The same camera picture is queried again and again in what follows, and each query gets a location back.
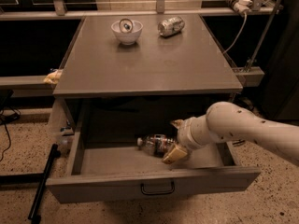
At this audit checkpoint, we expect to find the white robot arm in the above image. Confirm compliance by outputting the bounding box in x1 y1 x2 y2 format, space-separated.
163 102 299 166

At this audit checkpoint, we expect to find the small can in bowl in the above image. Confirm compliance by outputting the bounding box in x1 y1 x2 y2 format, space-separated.
119 19 134 34

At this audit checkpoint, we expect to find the crushed silver soda can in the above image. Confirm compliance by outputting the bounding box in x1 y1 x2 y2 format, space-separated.
158 16 185 37

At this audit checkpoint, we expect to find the white power cable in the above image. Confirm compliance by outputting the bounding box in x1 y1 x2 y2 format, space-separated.
221 11 249 55

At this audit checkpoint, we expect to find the grey metal rail frame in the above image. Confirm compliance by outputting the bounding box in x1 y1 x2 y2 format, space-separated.
0 0 281 21

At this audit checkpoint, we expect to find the white power strip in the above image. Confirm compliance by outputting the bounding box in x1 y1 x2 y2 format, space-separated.
224 0 252 16

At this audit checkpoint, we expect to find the grey cabinet counter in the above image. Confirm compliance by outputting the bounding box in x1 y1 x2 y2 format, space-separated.
52 13 244 130

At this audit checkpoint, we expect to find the open grey top drawer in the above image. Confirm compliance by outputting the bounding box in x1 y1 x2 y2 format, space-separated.
47 126 261 203

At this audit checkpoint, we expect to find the white ceramic bowl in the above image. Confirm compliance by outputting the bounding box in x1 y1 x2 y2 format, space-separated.
111 19 143 45

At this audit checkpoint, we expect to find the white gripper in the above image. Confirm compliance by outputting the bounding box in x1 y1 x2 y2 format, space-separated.
162 116 219 164

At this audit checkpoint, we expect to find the black floor cable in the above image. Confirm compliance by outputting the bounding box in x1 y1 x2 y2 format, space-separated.
0 107 22 162

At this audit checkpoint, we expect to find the yellow crumpled cloth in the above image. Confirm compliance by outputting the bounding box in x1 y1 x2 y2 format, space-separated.
44 69 63 85

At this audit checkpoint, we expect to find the black metal stand leg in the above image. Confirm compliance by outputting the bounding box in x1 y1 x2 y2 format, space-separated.
28 144 61 224

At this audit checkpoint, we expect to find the clear plastic water bottle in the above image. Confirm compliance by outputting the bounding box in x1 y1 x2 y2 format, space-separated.
136 134 177 157

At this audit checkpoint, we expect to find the black drawer handle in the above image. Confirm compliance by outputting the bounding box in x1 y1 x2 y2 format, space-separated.
140 181 176 196

